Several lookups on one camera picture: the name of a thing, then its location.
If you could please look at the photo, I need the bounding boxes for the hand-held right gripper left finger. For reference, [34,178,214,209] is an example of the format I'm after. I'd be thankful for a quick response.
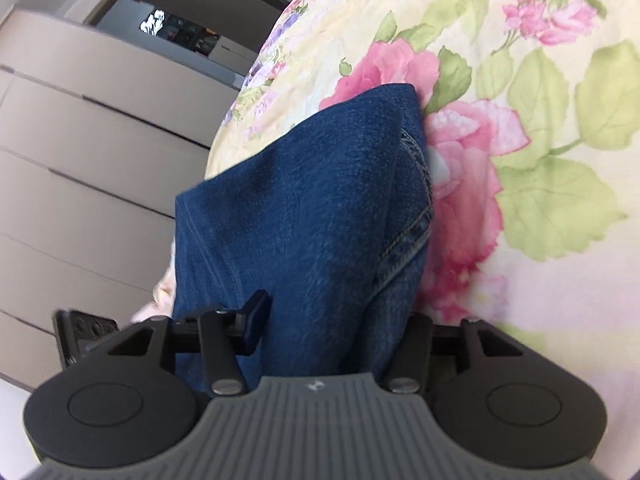
[106,289,272,397]

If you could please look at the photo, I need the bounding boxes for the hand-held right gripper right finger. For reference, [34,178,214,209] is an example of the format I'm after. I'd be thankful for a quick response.
[387,313,527,396]

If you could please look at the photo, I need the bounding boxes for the beige wardrobe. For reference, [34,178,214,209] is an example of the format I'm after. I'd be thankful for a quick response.
[0,7,242,392]

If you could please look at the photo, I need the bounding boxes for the blue denim pants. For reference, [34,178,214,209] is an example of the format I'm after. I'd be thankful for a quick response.
[172,82,436,393]

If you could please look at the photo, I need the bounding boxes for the floral blanket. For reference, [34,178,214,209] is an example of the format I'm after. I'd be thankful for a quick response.
[131,0,640,418]

